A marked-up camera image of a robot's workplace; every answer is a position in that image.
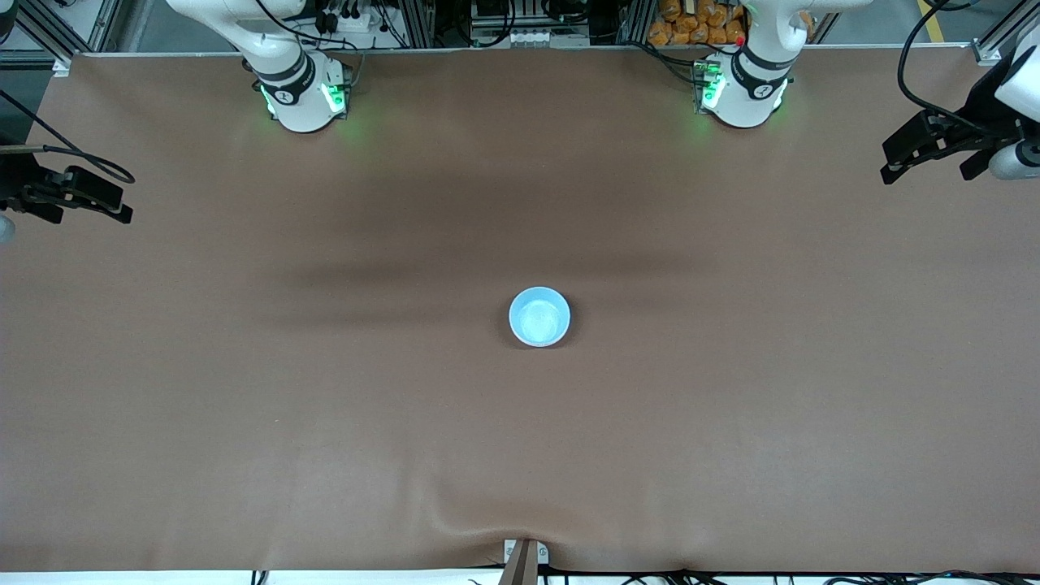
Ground light blue bowl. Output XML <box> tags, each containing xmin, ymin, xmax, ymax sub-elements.
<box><xmin>509</xmin><ymin>286</ymin><xmax>571</xmax><ymax>349</ymax></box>

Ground pile of orange items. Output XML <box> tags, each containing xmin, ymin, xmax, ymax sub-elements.
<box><xmin>648</xmin><ymin>0</ymin><xmax>748</xmax><ymax>46</ymax></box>

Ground white power strip with plugs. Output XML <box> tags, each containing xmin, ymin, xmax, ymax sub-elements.
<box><xmin>313</xmin><ymin>0</ymin><xmax>383</xmax><ymax>33</ymax></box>

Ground brown table cloth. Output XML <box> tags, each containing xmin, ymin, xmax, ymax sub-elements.
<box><xmin>0</xmin><ymin>49</ymin><xmax>1040</xmax><ymax>574</ymax></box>

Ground aluminium frame corner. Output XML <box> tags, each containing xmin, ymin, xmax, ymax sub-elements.
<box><xmin>971</xmin><ymin>0</ymin><xmax>1040</xmax><ymax>67</ymax></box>
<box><xmin>16</xmin><ymin>0</ymin><xmax>123</xmax><ymax>76</ymax></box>

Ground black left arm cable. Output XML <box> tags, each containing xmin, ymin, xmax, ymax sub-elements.
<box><xmin>897</xmin><ymin>0</ymin><xmax>988</xmax><ymax>131</ymax></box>

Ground aluminium frame post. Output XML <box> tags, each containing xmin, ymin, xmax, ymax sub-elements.
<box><xmin>401</xmin><ymin>0</ymin><xmax>437</xmax><ymax>48</ymax></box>
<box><xmin>617</xmin><ymin>0</ymin><xmax>656</xmax><ymax>46</ymax></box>

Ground metal table clamp bracket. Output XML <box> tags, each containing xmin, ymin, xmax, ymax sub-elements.
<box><xmin>503</xmin><ymin>538</ymin><xmax>550</xmax><ymax>585</ymax></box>

